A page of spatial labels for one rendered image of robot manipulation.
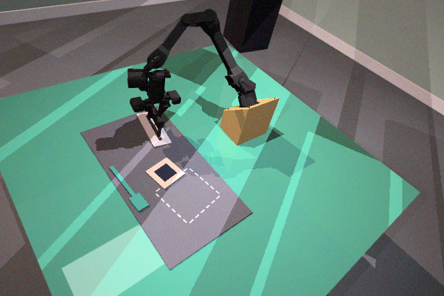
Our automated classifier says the peach square tile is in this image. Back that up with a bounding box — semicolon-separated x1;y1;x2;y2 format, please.
146;157;185;189

